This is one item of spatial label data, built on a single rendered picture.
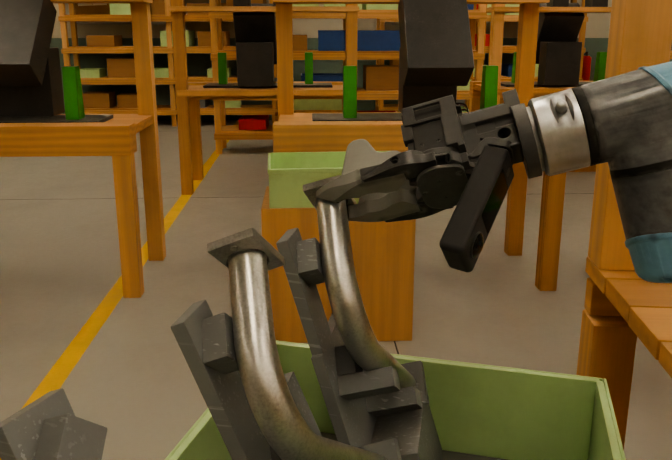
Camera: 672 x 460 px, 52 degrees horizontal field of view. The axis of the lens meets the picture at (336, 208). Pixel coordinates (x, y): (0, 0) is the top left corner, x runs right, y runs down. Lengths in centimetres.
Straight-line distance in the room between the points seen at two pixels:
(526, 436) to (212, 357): 48
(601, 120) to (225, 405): 40
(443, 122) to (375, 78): 721
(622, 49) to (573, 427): 77
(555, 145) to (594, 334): 93
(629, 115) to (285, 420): 39
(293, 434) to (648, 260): 36
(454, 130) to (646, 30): 81
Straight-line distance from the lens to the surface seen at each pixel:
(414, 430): 79
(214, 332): 52
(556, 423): 88
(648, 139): 66
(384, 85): 789
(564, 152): 65
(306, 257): 66
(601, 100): 66
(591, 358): 156
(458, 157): 64
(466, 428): 89
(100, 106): 1069
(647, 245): 68
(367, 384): 70
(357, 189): 66
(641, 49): 142
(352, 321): 65
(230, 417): 53
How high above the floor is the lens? 134
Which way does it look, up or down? 14 degrees down
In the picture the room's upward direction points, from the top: straight up
